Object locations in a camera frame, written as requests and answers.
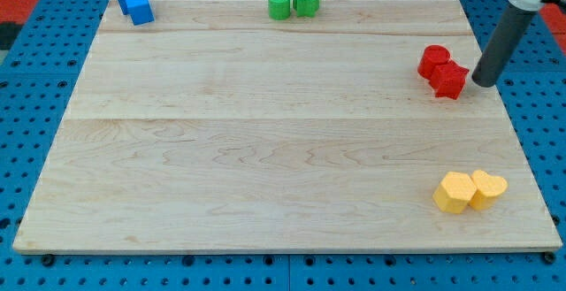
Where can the yellow heart block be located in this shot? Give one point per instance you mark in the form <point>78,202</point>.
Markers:
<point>488,190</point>

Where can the red cylinder block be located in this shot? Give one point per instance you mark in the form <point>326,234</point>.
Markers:
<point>433,56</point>

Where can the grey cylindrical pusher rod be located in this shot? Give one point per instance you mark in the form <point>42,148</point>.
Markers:
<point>506,36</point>

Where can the red star block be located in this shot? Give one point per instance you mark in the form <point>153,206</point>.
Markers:
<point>448,80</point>

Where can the green cylinder block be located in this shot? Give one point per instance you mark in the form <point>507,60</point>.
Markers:
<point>279,9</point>

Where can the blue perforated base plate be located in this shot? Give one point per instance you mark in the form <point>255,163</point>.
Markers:
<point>37,77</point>

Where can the blue cube block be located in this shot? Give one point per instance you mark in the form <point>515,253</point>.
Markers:
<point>139,11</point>

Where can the wooden board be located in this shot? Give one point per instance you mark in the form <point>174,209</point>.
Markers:
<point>217,130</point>

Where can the yellow hexagon block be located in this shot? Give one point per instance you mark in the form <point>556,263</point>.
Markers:
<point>454,192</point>

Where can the green star block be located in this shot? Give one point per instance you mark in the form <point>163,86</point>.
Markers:
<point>306,8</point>

